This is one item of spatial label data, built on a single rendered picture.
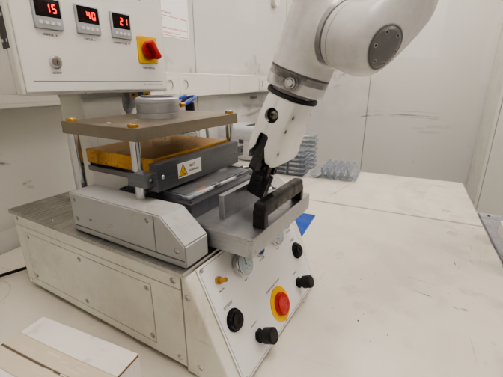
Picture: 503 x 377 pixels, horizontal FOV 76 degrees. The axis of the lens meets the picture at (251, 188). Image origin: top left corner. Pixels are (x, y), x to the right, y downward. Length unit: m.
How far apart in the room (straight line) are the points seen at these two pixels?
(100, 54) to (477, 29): 2.67
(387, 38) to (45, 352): 0.56
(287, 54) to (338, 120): 2.61
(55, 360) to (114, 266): 0.14
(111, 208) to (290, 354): 0.37
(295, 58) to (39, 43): 0.43
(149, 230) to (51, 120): 0.68
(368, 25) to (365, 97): 2.61
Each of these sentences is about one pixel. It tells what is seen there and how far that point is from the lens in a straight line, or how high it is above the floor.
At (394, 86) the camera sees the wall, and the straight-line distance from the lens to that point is 2.97.
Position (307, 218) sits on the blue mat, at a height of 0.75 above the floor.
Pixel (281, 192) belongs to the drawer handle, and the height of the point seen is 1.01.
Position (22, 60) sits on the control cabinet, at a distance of 0.65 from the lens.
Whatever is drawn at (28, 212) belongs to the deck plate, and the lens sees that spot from 0.76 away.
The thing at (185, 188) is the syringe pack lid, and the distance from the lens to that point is 0.55.
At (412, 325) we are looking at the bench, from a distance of 0.70.
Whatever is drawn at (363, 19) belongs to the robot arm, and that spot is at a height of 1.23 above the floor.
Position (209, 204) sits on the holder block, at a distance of 0.53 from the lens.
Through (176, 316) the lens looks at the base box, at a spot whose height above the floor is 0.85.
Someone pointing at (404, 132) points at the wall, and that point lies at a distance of 2.99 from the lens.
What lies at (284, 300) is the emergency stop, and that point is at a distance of 0.61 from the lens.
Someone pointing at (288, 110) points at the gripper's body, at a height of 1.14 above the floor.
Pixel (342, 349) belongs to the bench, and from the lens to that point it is 0.62.
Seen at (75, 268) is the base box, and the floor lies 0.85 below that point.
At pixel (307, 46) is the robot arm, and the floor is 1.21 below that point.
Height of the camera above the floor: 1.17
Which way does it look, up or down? 18 degrees down
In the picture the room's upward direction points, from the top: straight up
